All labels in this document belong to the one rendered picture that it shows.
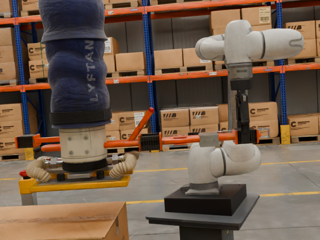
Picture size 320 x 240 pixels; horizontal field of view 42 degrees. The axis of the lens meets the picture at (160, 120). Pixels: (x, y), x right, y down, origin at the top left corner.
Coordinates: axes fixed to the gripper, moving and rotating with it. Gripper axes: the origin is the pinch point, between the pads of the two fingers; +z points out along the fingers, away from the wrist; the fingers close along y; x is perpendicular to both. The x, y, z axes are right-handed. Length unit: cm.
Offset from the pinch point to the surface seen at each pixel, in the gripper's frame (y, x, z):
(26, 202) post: -45, -102, 33
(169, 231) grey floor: -235, -39, 122
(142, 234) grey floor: -231, -66, 122
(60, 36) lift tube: 13, -61, -39
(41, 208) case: -12, -82, 27
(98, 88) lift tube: 7, -51, -21
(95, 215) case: 2, -57, 27
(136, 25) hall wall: -841, -107, -161
